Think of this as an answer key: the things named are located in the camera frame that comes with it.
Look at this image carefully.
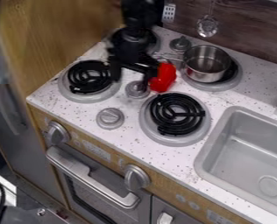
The silver pot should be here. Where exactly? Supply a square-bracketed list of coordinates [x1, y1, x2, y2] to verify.
[153, 44, 235, 84]

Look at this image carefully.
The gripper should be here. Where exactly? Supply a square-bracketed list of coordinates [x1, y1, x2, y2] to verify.
[106, 26, 161, 90]

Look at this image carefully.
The toy stove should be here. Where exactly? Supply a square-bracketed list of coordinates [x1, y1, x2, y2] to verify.
[56, 25, 245, 148]

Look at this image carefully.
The silver ladle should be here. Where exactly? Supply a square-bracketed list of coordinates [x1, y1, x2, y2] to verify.
[195, 0, 220, 39]

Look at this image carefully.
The red toy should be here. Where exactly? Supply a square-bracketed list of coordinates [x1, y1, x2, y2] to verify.
[147, 62, 179, 94]

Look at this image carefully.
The silver spatula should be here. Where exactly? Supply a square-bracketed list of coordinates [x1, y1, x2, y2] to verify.
[160, 0, 178, 25]

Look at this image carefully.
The toy sink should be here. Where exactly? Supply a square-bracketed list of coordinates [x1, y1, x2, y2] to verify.
[192, 105, 277, 221]

